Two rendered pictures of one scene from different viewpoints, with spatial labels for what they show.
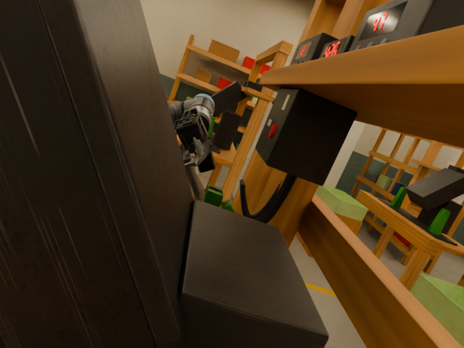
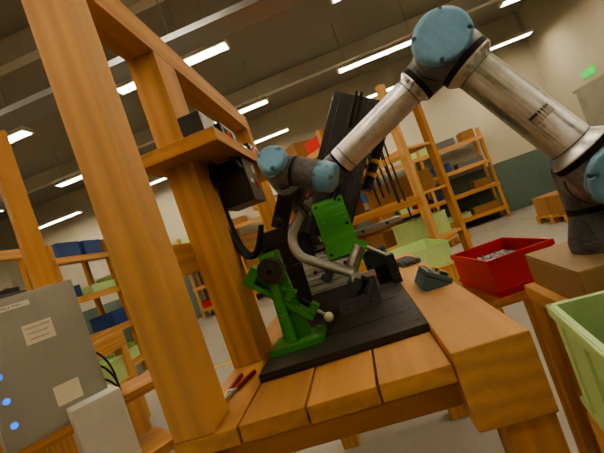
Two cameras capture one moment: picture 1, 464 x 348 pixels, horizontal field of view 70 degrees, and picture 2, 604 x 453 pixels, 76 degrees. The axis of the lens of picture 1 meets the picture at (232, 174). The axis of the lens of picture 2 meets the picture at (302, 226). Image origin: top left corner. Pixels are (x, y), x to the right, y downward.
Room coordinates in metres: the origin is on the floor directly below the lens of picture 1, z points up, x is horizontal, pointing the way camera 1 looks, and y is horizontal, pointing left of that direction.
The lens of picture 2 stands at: (1.98, 0.45, 1.18)
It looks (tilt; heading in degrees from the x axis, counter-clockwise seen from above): 1 degrees up; 196
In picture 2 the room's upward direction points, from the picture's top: 20 degrees counter-clockwise
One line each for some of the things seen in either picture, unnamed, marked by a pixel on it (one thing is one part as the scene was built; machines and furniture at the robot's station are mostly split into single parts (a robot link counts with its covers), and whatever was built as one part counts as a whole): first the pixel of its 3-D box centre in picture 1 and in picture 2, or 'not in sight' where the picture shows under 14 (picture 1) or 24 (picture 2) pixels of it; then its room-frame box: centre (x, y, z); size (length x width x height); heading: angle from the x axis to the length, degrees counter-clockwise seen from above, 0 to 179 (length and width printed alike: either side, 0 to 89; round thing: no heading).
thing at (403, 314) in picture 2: not in sight; (346, 302); (0.56, 0.09, 0.89); 1.10 x 0.42 x 0.02; 9
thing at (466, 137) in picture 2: not in sight; (427, 193); (-8.12, 0.78, 1.12); 3.16 x 0.54 x 2.24; 99
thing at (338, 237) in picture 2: not in sight; (335, 226); (0.63, 0.17, 1.17); 0.13 x 0.12 x 0.20; 9
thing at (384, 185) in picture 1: (404, 181); not in sight; (6.25, -3.01, 1.13); 2.48 x 0.54 x 2.27; 9
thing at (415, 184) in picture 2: not in sight; (359, 214); (-2.81, -0.22, 1.19); 2.30 x 0.55 x 2.39; 50
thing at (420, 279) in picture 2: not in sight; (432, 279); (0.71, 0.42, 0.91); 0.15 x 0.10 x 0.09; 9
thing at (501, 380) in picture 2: not in sight; (425, 296); (0.52, 0.37, 0.82); 1.50 x 0.14 x 0.15; 9
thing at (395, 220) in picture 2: not in sight; (351, 235); (0.47, 0.18, 1.11); 0.39 x 0.16 x 0.03; 99
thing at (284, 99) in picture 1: (298, 132); (239, 185); (0.70, -0.10, 1.42); 0.17 x 0.12 x 0.15; 9
